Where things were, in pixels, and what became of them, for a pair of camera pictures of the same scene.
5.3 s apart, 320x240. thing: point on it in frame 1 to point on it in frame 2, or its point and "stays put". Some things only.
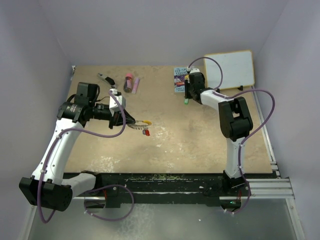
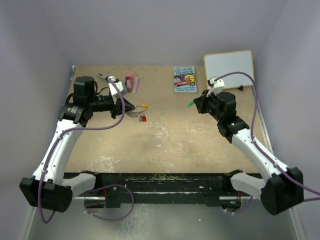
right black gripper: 187,85 to 201,101
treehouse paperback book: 179,74 stays put
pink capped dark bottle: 127,83 stays put
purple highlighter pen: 135,85 stays put
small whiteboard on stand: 237,68 stays put
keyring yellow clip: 145,126 to 136,114
